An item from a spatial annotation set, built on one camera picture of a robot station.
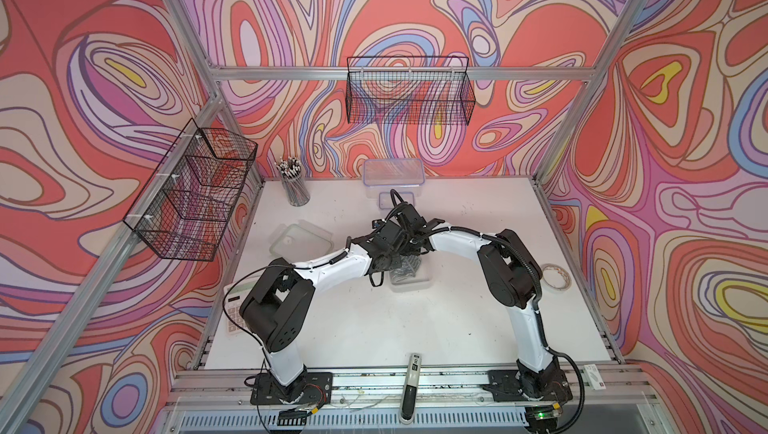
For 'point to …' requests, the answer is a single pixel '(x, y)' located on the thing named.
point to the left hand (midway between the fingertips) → (397, 262)
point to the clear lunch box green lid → (422, 281)
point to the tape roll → (562, 271)
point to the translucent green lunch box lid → (301, 241)
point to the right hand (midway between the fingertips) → (393, 255)
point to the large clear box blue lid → (393, 175)
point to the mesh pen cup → (294, 184)
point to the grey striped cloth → (410, 264)
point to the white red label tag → (592, 375)
